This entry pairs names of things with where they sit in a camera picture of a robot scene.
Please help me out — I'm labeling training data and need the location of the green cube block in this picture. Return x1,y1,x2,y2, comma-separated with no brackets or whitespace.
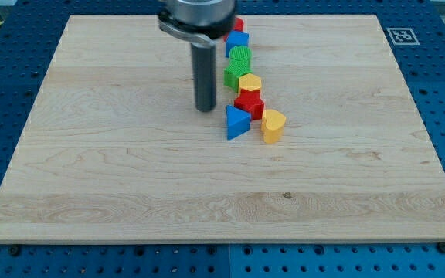
223,60,253,93

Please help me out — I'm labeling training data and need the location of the yellow heart block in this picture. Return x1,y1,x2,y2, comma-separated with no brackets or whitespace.
260,109,287,144

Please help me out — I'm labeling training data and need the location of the red star block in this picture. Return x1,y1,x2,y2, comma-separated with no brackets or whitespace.
233,90,265,120

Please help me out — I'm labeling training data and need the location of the green round block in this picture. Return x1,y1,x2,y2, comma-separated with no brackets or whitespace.
229,46,252,67

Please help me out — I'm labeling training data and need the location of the blue pentagon block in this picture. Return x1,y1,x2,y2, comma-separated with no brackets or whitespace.
225,31,250,58

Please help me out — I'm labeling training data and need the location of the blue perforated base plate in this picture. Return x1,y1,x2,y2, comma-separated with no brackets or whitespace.
0,1,445,277

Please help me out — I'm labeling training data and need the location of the blue triangle block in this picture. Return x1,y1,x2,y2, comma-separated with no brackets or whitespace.
226,105,251,140

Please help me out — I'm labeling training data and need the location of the red block at top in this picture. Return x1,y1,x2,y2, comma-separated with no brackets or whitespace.
222,16,244,42

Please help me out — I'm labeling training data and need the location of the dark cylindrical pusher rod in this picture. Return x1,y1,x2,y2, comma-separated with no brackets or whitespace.
191,44,216,112

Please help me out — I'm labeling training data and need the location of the white fiducial marker tag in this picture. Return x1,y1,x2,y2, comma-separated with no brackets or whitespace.
387,27,420,46

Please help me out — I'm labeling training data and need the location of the wooden board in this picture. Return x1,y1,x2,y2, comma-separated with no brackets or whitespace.
0,15,445,244

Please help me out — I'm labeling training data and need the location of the yellow hexagon block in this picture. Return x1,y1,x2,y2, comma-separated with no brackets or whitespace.
238,73,262,94

